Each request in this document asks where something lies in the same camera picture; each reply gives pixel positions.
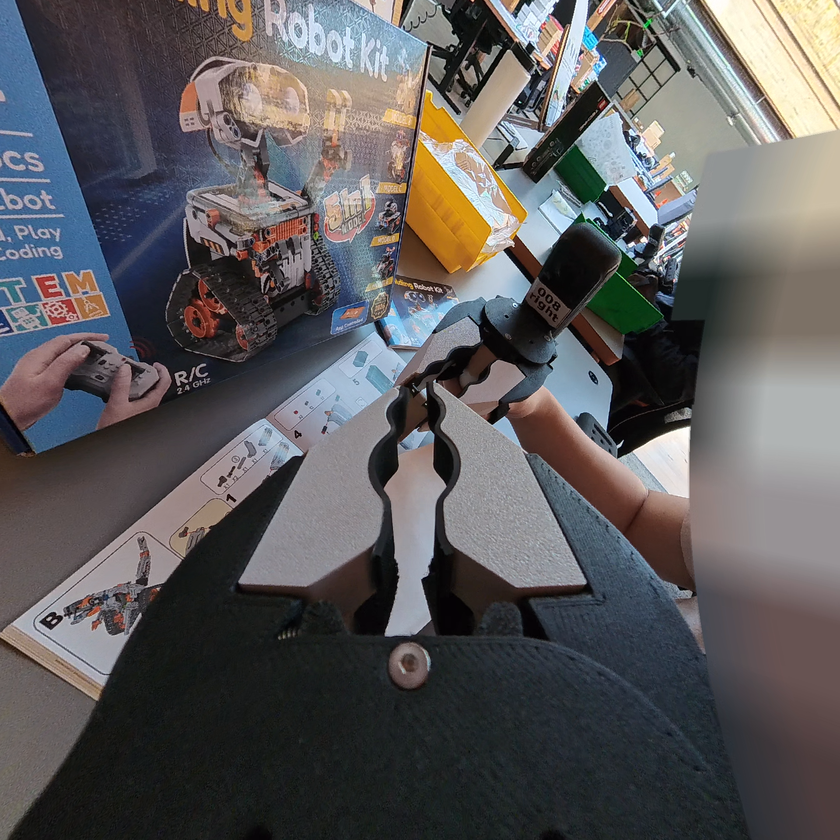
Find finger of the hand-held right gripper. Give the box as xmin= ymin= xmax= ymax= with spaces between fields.
xmin=458 ymin=360 xmax=527 ymax=422
xmin=395 ymin=320 xmax=485 ymax=395

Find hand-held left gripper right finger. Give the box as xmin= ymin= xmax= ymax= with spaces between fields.
xmin=427 ymin=382 xmax=588 ymax=632

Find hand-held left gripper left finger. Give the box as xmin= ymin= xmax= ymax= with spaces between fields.
xmin=238 ymin=387 xmax=403 ymax=632

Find person's right forearm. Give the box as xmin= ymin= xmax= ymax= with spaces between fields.
xmin=525 ymin=394 xmax=698 ymax=592

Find grey desk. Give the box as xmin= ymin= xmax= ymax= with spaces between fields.
xmin=0 ymin=217 xmax=614 ymax=840

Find person's right hand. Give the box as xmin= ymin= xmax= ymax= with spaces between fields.
xmin=507 ymin=386 xmax=565 ymax=442

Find small blue booklet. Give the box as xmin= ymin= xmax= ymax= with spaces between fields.
xmin=377 ymin=276 xmax=460 ymax=349

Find large green bin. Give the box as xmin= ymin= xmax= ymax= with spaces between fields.
xmin=577 ymin=213 xmax=664 ymax=336

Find yellow plastic bin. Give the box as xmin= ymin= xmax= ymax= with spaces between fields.
xmin=406 ymin=92 xmax=528 ymax=273

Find clear plastic bags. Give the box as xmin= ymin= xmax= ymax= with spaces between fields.
xmin=420 ymin=131 xmax=519 ymax=253

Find small green bin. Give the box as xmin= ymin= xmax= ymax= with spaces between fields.
xmin=554 ymin=144 xmax=608 ymax=204

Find long black carton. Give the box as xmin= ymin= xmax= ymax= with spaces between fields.
xmin=521 ymin=82 xmax=611 ymax=183

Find white paper roll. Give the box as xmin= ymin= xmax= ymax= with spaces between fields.
xmin=462 ymin=62 xmax=531 ymax=148

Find open instruction booklet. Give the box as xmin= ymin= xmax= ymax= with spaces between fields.
xmin=0 ymin=331 xmax=408 ymax=700

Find blue robot kit box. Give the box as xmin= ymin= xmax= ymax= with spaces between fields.
xmin=0 ymin=0 xmax=431 ymax=455

